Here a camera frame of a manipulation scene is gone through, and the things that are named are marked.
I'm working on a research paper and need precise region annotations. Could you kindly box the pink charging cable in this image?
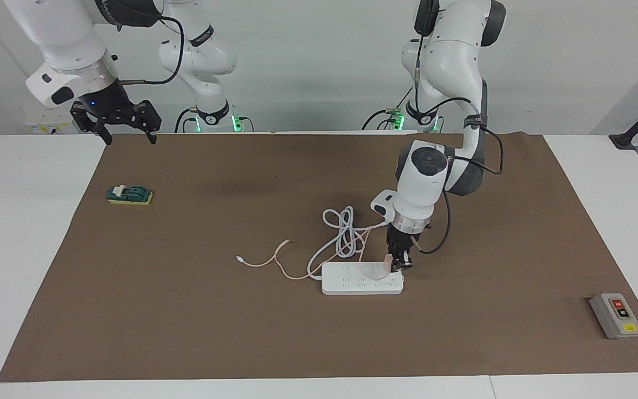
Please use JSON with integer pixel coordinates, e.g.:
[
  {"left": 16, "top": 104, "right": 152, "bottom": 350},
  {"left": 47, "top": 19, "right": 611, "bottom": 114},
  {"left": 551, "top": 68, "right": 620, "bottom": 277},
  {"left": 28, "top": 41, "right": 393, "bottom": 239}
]
[{"left": 236, "top": 224, "right": 394, "bottom": 280}]

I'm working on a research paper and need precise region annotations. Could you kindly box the white power strip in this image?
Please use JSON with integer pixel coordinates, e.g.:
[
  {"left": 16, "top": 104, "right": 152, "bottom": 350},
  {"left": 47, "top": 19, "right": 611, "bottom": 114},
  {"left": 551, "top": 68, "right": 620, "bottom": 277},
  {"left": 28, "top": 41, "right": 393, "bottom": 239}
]
[{"left": 321, "top": 262, "right": 405, "bottom": 295}]

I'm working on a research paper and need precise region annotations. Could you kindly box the grey on-off switch box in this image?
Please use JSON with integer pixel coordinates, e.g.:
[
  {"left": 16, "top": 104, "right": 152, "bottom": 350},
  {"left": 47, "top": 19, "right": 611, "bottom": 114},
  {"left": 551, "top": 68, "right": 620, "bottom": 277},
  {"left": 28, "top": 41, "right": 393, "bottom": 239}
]
[{"left": 589, "top": 293, "right": 638, "bottom": 340}]

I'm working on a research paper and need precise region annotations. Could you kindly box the black base cable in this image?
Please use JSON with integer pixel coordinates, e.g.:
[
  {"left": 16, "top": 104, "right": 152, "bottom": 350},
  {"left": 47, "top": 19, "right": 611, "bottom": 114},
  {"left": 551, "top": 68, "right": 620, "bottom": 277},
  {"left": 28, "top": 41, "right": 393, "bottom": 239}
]
[
  {"left": 174, "top": 107, "right": 200, "bottom": 134},
  {"left": 362, "top": 83, "right": 414, "bottom": 131}
]

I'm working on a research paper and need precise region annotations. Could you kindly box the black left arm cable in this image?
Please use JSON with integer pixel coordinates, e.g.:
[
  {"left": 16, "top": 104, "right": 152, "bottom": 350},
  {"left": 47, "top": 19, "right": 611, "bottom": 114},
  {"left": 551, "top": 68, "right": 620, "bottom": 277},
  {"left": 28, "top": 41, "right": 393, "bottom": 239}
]
[{"left": 414, "top": 0, "right": 505, "bottom": 255}]

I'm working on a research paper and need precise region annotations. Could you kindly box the brown table mat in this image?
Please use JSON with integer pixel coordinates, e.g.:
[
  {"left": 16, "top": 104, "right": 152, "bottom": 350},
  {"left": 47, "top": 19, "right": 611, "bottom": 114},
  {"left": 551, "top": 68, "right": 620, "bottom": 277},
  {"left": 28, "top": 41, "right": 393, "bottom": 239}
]
[{"left": 0, "top": 132, "right": 638, "bottom": 383}]

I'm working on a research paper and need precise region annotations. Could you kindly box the white yellow-labelled wall socket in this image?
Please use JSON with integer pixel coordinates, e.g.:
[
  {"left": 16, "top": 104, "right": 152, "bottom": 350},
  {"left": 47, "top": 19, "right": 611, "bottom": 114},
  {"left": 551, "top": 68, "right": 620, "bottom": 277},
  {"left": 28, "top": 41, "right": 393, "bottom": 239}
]
[{"left": 24, "top": 114, "right": 76, "bottom": 135}]

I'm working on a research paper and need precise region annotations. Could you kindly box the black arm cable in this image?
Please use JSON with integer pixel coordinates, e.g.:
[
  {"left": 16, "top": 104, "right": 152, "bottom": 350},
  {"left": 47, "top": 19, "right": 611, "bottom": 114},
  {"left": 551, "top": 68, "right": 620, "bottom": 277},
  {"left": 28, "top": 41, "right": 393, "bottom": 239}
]
[
  {"left": 414, "top": 0, "right": 505, "bottom": 255},
  {"left": 120, "top": 16, "right": 186, "bottom": 85}
]

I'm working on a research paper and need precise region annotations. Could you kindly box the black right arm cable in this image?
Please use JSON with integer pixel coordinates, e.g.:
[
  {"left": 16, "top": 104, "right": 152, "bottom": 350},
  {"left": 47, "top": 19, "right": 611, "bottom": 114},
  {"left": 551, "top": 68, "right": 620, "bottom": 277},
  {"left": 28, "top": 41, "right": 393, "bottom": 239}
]
[{"left": 120, "top": 16, "right": 186, "bottom": 85}]

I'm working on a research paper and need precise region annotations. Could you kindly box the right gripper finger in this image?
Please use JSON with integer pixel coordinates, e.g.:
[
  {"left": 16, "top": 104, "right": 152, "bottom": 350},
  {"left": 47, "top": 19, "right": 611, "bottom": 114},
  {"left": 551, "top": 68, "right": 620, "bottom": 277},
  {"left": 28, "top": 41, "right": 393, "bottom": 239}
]
[
  {"left": 131, "top": 100, "right": 162, "bottom": 145},
  {"left": 70, "top": 103, "right": 113, "bottom": 146}
]

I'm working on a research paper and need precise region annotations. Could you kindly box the green knife switch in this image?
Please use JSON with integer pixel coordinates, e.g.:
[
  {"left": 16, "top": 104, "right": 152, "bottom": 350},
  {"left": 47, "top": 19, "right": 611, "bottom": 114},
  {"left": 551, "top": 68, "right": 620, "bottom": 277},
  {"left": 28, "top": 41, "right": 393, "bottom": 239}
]
[{"left": 106, "top": 184, "right": 154, "bottom": 206}]

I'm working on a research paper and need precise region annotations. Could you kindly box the white power cord with plug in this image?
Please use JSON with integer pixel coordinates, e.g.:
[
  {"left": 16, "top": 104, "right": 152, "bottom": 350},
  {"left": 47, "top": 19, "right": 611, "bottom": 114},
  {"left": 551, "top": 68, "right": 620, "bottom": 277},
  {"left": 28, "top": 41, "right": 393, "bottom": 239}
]
[{"left": 306, "top": 206, "right": 393, "bottom": 280}]

